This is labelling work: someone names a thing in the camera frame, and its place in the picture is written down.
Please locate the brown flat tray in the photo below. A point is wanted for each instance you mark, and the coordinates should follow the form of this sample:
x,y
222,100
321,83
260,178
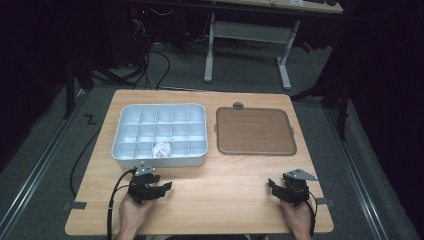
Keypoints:
x,y
255,130

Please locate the person's left hand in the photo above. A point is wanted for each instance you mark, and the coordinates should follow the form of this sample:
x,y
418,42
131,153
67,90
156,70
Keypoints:
x,y
133,215

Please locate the metal floor rail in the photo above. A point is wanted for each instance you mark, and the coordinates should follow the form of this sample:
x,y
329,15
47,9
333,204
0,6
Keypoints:
x,y
36,170
356,176

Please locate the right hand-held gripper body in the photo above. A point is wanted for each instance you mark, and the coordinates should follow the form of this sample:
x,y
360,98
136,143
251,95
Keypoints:
x,y
296,190

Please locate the white compartment storage box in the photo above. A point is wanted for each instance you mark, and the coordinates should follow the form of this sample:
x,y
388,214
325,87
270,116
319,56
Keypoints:
x,y
160,133

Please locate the grey tape strip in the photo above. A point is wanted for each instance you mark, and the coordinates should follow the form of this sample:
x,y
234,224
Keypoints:
x,y
75,205
325,201

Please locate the white metal frame desk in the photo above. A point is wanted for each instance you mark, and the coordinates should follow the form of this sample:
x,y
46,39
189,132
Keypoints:
x,y
248,31

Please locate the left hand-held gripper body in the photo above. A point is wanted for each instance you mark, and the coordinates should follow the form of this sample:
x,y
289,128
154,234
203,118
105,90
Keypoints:
x,y
141,186

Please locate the white cloth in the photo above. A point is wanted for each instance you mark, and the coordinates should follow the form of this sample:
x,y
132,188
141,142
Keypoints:
x,y
162,149

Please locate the grey round table grommet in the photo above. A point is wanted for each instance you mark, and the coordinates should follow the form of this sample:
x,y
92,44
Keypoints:
x,y
238,106

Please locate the black metal stand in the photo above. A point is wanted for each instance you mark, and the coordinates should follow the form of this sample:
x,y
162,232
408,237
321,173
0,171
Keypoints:
x,y
71,86
340,106

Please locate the person's right hand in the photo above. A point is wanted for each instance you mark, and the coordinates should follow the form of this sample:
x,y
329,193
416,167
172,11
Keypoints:
x,y
296,218

